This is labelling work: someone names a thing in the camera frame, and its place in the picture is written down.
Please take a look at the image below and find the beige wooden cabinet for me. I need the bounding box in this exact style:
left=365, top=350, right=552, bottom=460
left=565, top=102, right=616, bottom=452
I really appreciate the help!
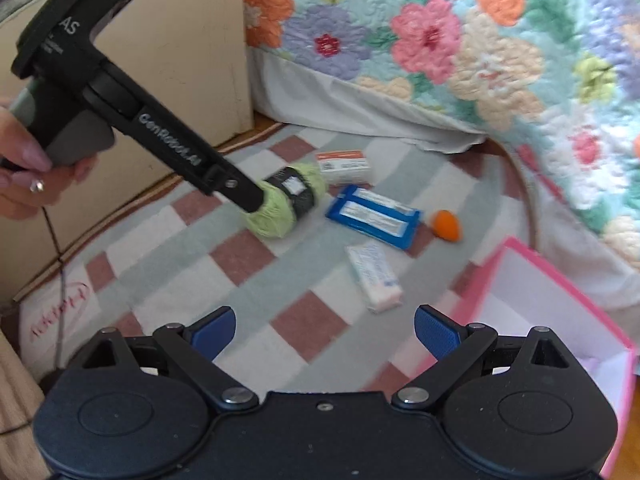
left=0, top=0, right=256, bottom=306

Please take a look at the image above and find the beige ribbed clothing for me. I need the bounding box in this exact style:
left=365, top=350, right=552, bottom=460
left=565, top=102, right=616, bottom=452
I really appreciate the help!
left=0, top=330, right=48, bottom=480

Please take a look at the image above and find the person's left hand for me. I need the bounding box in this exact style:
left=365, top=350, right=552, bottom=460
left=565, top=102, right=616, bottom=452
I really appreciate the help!
left=0, top=107, right=99, bottom=221

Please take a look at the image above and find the pink cardboard box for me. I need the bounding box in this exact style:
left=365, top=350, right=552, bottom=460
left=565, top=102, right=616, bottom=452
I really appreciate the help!
left=450, top=236, right=638, bottom=480

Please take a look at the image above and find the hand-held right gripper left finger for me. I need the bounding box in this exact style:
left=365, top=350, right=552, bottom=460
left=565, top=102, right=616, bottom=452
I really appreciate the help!
left=82, top=306, right=258, bottom=408

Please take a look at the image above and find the blue wet wipes packet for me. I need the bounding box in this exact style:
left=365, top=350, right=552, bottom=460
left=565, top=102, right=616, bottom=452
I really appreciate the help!
left=325, top=184, right=422, bottom=251

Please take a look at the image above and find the floral quilt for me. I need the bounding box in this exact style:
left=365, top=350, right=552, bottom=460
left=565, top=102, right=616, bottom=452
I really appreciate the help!
left=243, top=0, right=640, bottom=261

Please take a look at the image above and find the checkered rug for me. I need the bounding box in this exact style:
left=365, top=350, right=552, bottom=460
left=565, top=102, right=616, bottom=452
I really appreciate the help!
left=12, top=120, right=551, bottom=411

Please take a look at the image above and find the green yarn ball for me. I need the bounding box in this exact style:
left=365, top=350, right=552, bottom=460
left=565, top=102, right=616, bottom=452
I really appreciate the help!
left=242, top=160, right=328, bottom=240

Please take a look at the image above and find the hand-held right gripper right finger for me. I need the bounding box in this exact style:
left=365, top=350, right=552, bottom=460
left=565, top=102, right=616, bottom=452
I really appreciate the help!
left=392, top=305, right=568, bottom=406

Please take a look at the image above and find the black cable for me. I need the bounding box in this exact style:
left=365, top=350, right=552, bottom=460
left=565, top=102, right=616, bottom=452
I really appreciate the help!
left=40, top=207, right=68, bottom=376

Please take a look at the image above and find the white tissue packet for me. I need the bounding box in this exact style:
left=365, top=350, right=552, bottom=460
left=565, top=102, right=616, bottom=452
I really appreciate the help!
left=346, top=241, right=405, bottom=313

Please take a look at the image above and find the orange egg-shaped ball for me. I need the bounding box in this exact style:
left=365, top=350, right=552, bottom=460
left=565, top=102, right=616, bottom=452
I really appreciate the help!
left=431, top=210, right=463, bottom=241

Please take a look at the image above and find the clear plastic card box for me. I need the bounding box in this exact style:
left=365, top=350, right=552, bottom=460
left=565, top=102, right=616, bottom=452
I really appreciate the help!
left=316, top=150, right=373, bottom=186

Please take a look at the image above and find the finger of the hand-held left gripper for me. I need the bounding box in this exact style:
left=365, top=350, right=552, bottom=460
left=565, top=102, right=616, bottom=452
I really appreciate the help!
left=202, top=160, right=267, bottom=212

